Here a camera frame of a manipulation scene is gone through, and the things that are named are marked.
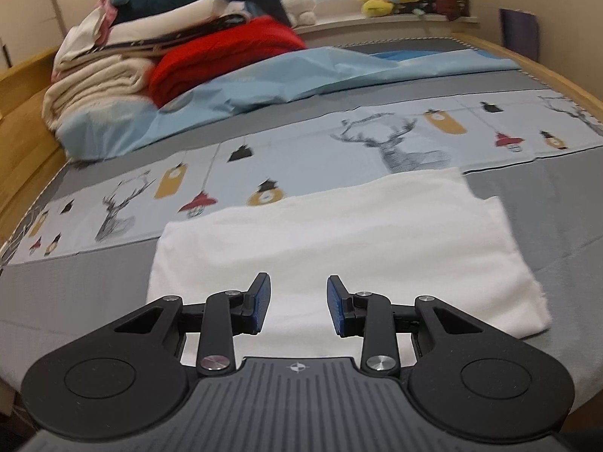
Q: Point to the white plush toy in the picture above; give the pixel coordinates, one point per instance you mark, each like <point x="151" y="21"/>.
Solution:
<point x="301" y="13"/>

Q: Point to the grey printed bed sheet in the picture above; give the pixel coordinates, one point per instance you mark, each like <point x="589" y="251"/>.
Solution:
<point x="473" y="132"/>

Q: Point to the light blue duvet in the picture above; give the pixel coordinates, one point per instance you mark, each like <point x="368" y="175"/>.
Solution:
<point x="115" y="127"/>

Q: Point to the red blanket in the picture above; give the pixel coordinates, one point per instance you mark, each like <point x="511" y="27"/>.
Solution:
<point x="206" y="58"/>

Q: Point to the white long-sleeve shirt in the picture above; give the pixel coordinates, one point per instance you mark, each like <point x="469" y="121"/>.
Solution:
<point x="402" y="236"/>

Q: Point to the cream folded blanket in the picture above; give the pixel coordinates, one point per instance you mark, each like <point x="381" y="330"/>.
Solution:
<point x="99" y="59"/>

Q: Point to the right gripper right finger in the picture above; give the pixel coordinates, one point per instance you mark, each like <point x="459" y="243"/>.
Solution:
<point x="368" y="316"/>

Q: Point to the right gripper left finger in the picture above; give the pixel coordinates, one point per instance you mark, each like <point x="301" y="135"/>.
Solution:
<point x="226" y="315"/>

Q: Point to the dark purple box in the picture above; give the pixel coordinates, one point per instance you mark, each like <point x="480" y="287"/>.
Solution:
<point x="521" y="33"/>

